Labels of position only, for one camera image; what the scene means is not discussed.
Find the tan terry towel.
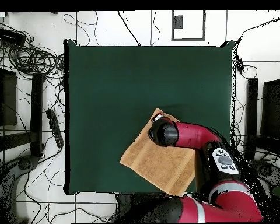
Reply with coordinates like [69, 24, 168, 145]
[119, 107, 197, 197]

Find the dark green table cloth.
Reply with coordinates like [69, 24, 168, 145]
[63, 38, 236, 196]

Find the small dark grey box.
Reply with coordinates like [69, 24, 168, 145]
[173, 15, 184, 29]

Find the small black power adapter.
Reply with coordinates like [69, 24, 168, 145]
[234, 57, 245, 74]

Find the long black power strip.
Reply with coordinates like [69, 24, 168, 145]
[45, 108, 65, 148]

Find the grey stand base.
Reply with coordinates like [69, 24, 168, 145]
[251, 159, 280, 187]
[0, 154, 39, 223]

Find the black rectangular box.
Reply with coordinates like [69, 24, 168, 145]
[0, 27, 27, 47]

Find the grey square floor frame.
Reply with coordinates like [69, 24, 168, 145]
[170, 10, 207, 42]

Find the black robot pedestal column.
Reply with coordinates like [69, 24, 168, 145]
[115, 193, 141, 218]

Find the thick black cable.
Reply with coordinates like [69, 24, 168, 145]
[117, 10, 141, 47]

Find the black metal frame stand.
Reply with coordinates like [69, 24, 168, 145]
[243, 59, 280, 162]
[0, 52, 47, 164]

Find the tangle of black cables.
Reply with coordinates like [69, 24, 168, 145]
[0, 19, 65, 81]

